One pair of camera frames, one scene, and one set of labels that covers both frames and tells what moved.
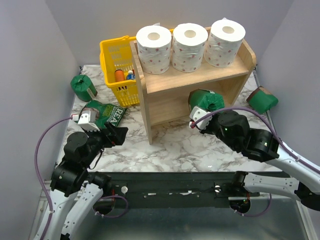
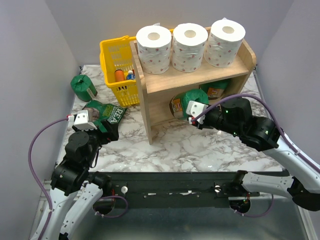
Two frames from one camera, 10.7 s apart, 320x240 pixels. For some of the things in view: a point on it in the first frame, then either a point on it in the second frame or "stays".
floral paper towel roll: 188,42 stays
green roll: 261,100 to 178,102
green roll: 82,87 stays
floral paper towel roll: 222,47 stays
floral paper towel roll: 154,43 stays
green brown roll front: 209,100 to 215,90
